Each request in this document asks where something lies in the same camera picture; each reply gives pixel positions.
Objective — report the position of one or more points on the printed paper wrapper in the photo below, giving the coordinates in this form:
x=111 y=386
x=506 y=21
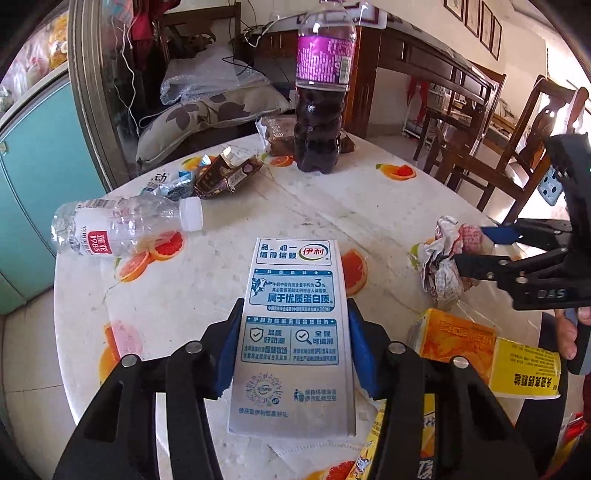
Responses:
x=443 y=277

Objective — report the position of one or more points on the dark wooden chair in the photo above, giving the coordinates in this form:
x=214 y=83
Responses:
x=184 y=18

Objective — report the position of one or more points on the white milk carton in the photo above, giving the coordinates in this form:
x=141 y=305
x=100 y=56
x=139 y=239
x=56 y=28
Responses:
x=291 y=300

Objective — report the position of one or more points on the orange juice carton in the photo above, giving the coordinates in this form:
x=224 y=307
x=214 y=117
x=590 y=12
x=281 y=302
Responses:
x=452 y=339

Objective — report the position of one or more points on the teal lower kitchen cabinets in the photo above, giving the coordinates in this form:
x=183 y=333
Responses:
x=32 y=161

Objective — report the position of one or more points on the red garment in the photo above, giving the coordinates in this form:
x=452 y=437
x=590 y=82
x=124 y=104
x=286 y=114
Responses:
x=137 y=21

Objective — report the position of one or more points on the red snack packet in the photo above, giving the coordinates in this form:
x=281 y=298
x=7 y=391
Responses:
x=572 y=434

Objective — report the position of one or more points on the framed wall picture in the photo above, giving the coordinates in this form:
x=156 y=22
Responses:
x=453 y=8
x=496 y=37
x=485 y=25
x=472 y=16

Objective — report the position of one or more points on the wooden dining chair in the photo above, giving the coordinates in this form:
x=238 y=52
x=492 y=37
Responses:
x=531 y=120
x=461 y=115

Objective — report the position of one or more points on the metal sliding door frame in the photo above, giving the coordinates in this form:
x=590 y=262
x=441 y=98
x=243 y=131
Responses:
x=97 y=92

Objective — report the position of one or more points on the clear hanging plastic bags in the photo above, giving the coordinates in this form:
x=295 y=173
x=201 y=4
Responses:
x=27 y=64

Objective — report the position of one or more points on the dark wooden sideboard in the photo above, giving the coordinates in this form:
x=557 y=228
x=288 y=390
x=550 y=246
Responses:
x=415 y=50

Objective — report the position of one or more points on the bubble wrap bag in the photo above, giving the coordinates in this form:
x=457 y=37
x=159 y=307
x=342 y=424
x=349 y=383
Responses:
x=203 y=78

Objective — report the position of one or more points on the purple label soda bottle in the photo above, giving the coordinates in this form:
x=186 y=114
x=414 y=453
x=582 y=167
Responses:
x=323 y=60

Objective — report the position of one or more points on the fruit print tablecloth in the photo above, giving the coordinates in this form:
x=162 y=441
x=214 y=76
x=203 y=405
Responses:
x=323 y=207

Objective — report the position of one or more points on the clear plastic bottle white cap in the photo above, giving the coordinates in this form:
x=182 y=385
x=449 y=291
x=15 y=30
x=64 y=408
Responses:
x=124 y=226

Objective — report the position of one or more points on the yellow cardboard box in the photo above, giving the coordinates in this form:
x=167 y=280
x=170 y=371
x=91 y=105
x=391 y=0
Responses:
x=521 y=369

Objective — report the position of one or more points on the yellow cartoon packet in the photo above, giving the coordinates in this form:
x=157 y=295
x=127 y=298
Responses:
x=362 y=461

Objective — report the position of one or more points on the leaf pattern cushion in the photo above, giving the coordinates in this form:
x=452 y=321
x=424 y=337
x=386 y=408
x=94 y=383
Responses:
x=207 y=115

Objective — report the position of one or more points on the purple pattern table runner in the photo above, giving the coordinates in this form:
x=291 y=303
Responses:
x=376 y=19

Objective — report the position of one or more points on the person's right hand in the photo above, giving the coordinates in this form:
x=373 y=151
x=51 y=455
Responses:
x=570 y=334

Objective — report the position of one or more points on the brown snack packet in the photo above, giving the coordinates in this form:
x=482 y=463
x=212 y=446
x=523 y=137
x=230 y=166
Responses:
x=277 y=134

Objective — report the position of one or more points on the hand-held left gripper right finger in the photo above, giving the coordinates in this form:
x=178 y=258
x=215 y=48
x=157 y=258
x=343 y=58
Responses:
x=360 y=350

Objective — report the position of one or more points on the brown drink carton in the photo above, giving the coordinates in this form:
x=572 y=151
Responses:
x=226 y=177

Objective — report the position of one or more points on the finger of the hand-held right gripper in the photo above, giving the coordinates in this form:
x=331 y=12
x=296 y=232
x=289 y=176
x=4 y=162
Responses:
x=501 y=234
x=480 y=270

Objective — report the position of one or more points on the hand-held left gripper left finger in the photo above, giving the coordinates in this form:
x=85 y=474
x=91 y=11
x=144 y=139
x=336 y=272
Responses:
x=231 y=350

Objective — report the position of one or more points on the blue white snack wrapper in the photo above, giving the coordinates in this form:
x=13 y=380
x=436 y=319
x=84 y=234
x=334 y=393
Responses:
x=171 y=187

